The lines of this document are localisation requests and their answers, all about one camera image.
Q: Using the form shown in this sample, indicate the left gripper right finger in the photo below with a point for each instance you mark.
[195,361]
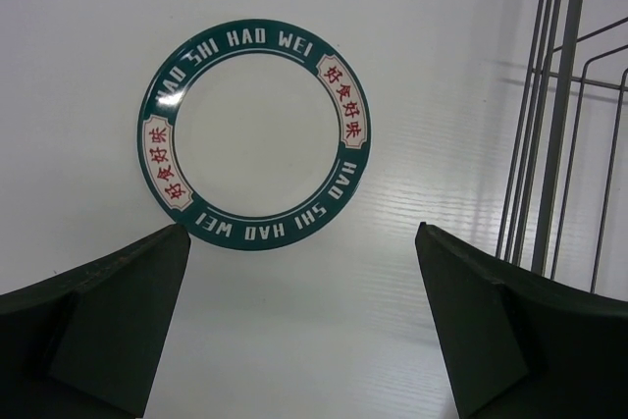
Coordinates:
[518,345]

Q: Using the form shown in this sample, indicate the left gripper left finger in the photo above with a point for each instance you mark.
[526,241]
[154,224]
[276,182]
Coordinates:
[87,343]

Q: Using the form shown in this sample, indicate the green rimmed plate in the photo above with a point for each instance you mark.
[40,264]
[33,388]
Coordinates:
[254,134]

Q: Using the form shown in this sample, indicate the grey wire dish rack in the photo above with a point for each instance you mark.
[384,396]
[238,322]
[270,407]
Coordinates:
[563,83]

